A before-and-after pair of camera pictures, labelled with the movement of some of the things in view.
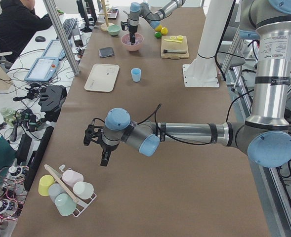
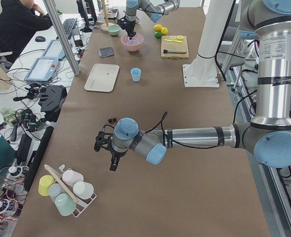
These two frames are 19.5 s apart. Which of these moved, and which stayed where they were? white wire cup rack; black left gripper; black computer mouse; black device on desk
Moved: black left gripper
Stayed: black device on desk; white wire cup rack; black computer mouse
